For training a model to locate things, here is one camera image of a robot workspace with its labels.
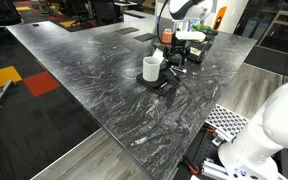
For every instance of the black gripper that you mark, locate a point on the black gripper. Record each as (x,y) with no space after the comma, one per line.
(175,47)

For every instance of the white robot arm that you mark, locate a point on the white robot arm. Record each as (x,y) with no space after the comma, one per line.
(277,123)

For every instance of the black marker with white label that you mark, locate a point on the black marker with white label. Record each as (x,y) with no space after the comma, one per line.
(181,69)

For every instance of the white mug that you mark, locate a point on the white mug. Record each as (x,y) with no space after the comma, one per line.
(151,70)

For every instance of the orange drink can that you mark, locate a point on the orange drink can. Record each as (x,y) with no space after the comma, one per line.
(167,36)

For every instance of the black coffee bag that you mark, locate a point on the black coffee bag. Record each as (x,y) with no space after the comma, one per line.
(200,48)

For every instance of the black digital scale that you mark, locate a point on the black digital scale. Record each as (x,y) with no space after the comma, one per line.
(162,86)

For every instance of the green packet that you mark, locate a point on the green packet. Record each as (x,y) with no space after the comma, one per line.
(202,27)

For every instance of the orange sign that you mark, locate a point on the orange sign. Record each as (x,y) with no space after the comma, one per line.
(220,18)

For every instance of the perforated metal plate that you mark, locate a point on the perforated metal plate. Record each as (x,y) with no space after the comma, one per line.
(229,120)

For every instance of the black office chair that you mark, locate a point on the black office chair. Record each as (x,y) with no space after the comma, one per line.
(2,11)
(105,11)

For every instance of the aluminium extrusion bar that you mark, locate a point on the aluminium extrusion bar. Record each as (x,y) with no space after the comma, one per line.
(214,170)

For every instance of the small black table socket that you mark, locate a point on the small black table socket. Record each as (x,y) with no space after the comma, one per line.
(35,25)

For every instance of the grey metal table leg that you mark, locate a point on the grey metal table leg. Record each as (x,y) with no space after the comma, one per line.
(0,95)

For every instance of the wooden frame shelf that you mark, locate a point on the wooden frame shelf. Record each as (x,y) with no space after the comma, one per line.
(279,26)

